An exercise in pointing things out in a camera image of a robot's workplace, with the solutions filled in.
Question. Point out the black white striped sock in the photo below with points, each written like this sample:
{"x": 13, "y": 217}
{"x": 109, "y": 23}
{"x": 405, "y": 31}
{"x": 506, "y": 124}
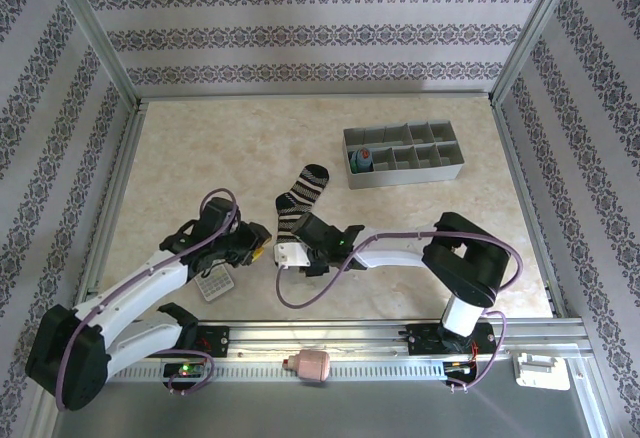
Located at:
{"x": 300, "y": 198}

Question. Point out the blue-grey sock with green toe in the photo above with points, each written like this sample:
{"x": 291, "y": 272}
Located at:
{"x": 361, "y": 159}

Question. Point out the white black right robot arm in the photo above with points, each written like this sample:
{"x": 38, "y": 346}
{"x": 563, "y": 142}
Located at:
{"x": 395, "y": 258}

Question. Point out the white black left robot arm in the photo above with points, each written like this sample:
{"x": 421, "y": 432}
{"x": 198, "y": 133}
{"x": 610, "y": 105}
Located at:
{"x": 150, "y": 288}

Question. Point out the white pocket calculator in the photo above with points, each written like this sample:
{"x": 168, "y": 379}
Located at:
{"x": 217, "y": 285}

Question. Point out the grey divided organizer box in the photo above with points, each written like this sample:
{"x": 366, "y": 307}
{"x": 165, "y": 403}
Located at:
{"x": 405, "y": 177}

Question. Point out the pink plastic bottle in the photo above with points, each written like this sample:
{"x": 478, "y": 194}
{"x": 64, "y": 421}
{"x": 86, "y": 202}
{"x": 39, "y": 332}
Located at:
{"x": 312, "y": 365}

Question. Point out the circuit board with green light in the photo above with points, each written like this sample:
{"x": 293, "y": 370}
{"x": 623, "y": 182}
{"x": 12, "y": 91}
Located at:
{"x": 185, "y": 369}

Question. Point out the aluminium back bar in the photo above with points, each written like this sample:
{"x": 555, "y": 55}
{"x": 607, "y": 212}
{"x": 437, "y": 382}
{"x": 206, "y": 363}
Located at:
{"x": 310, "y": 96}

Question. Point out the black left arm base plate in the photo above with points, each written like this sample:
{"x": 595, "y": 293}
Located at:
{"x": 215, "y": 340}

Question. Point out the aluminium front rail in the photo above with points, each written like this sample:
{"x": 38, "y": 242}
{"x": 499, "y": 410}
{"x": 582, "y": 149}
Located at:
{"x": 325, "y": 333}

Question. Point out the aluminium side rail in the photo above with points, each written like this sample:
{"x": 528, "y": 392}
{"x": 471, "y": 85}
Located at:
{"x": 120, "y": 173}
{"x": 527, "y": 198}

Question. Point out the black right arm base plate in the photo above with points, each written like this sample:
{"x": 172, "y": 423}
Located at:
{"x": 420, "y": 340}

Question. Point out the aluminium corner post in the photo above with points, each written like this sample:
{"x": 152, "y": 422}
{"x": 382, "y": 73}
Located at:
{"x": 535, "y": 33}
{"x": 97, "y": 33}

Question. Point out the white plastic bracket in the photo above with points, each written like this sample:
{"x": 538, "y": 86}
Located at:
{"x": 540, "y": 370}

